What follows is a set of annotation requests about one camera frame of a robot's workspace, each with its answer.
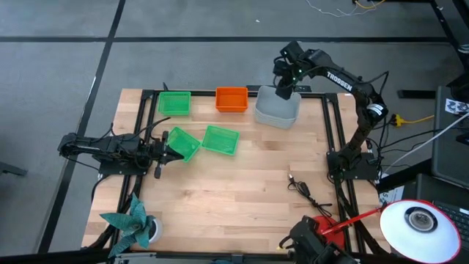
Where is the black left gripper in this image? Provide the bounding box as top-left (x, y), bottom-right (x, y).
top-left (137, 130), bottom-right (184, 180)

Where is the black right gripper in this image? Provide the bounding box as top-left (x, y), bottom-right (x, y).
top-left (273, 40), bottom-right (312, 100)

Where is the green plastic mesh basket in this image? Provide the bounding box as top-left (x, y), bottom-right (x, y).
top-left (165, 126), bottom-right (202, 164)
top-left (202, 125), bottom-right (241, 156)
top-left (158, 91), bottom-right (192, 117)

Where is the white plant pot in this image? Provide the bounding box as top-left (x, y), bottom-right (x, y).
top-left (148, 216), bottom-right (163, 244)

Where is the teal artificial plant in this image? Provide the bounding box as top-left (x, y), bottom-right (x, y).
top-left (99, 193), bottom-right (157, 257)

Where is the black metal floor bar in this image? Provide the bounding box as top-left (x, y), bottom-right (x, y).
top-left (397, 89), bottom-right (437, 99)

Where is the white paper sheet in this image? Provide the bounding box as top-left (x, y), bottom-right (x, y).
top-left (378, 185), bottom-right (405, 205)

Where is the black bulky device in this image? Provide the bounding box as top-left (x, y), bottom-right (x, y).
top-left (278, 215), bottom-right (358, 264)

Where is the grey furniture leg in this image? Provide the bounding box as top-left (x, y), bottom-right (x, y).
top-left (0, 161), bottom-right (29, 177)

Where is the paper with black pattern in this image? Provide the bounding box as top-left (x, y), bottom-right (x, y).
top-left (444, 98), bottom-right (469, 116)

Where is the black computer case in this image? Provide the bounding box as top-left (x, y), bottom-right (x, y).
top-left (431, 85), bottom-right (469, 188)

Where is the black laptop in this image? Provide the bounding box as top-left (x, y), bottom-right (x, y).
top-left (416, 174), bottom-right (469, 243)

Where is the black tripod stand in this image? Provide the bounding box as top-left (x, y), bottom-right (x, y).
top-left (429, 0), bottom-right (469, 103)

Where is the red desk lamp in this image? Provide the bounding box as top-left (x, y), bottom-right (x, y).
top-left (311, 199), bottom-right (462, 264)

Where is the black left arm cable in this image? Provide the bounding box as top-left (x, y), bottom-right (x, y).
top-left (99, 116), bottom-right (172, 147)

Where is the black aluminium table frame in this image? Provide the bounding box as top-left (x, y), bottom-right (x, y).
top-left (84, 87), bottom-right (395, 264)

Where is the thin white cable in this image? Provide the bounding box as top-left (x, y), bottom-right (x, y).
top-left (305, 0), bottom-right (380, 18)

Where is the black power cable with adaptor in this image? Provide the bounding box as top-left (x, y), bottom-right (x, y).
top-left (287, 173), bottom-right (333, 218)

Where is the yellow extension cable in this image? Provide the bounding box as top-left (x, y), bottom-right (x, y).
top-left (391, 113), bottom-right (435, 126)

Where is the yellow hanging cable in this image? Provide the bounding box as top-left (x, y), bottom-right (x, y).
top-left (353, 0), bottom-right (386, 10)

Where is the thick grey cable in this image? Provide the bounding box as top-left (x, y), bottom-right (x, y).
top-left (383, 111), bottom-right (469, 169)

